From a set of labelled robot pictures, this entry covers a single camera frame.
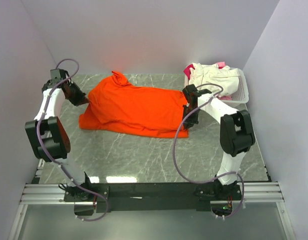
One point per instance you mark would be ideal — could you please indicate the orange t shirt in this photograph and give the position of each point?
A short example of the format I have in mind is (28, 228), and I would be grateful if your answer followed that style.
(118, 106)

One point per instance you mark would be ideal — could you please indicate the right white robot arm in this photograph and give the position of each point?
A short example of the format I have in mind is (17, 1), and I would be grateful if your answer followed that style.
(236, 131)

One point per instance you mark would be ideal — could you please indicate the pink garment in basket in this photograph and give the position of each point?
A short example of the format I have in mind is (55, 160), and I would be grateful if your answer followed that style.
(188, 68)

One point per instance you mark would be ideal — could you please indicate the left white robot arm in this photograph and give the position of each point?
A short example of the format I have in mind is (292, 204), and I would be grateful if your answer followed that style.
(47, 135)

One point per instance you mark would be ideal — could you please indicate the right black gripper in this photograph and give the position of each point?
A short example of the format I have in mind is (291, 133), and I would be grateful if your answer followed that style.
(190, 123)

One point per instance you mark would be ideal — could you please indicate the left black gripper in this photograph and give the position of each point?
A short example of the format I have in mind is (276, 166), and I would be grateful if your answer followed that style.
(81, 99)

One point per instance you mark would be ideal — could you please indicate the white plastic laundry basket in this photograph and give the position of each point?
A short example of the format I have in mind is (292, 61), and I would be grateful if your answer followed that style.
(210, 77)

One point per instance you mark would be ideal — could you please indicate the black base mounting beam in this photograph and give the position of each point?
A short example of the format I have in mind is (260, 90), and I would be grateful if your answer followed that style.
(150, 196)

